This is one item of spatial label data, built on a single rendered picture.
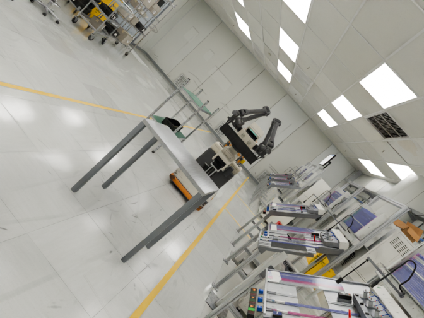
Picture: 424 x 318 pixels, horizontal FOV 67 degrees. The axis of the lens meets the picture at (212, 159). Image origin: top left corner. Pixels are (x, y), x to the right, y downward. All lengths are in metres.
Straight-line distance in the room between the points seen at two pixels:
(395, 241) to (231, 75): 9.84
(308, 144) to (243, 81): 3.29
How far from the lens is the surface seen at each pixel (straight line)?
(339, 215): 4.85
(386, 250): 3.47
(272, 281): 2.39
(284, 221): 8.08
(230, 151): 4.27
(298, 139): 12.02
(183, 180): 4.34
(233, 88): 12.26
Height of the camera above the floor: 1.35
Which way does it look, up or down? 9 degrees down
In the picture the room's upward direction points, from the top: 49 degrees clockwise
